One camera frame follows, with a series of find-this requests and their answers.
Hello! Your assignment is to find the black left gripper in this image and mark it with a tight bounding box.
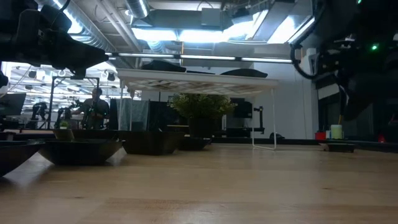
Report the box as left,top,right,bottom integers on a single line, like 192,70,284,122
14,11,109,70

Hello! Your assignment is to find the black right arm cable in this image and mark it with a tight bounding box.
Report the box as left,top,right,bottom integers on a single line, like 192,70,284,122
290,0,321,80

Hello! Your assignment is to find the dark computer monitor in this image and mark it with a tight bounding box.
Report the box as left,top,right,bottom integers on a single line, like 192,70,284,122
0,92,27,118

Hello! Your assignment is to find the person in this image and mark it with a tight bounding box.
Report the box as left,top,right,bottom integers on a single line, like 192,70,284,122
79,88,110,130

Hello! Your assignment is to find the black background rig frame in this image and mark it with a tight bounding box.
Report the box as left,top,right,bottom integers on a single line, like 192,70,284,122
46,75,100,130

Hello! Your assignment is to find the black metal table frame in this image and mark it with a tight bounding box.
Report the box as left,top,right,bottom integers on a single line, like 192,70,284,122
0,129,398,153

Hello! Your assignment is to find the long ceiling light bar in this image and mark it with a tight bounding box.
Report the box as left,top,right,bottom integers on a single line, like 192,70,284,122
104,52,295,65

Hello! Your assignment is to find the light green cup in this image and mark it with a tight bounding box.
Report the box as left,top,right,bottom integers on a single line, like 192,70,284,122
330,124,344,140

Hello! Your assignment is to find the white wire shelf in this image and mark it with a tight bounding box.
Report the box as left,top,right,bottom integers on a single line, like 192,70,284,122
116,68,280,151

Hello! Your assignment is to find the leaf-shaped black mini plate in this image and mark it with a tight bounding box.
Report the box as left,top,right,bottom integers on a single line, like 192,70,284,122
178,136,213,152
0,139,44,177
39,139,126,166

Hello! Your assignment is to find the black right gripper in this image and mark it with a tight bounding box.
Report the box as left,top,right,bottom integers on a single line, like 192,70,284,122
320,37,383,121

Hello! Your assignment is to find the grey curtain partition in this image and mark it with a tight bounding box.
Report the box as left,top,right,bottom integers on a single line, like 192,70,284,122
118,98,150,131

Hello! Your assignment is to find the large black bowl right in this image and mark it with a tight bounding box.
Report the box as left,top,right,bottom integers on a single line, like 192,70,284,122
220,68,269,78

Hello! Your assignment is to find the black monitor stand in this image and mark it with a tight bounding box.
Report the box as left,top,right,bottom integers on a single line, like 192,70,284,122
253,105,266,134

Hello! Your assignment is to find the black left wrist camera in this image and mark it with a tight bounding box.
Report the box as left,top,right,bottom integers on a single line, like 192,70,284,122
39,4,73,32

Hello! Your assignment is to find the black box monitor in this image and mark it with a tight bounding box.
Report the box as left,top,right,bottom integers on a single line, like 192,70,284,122
233,99,253,119

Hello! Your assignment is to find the green artificial potted plant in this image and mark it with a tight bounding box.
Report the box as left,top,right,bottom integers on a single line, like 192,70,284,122
169,93,238,139

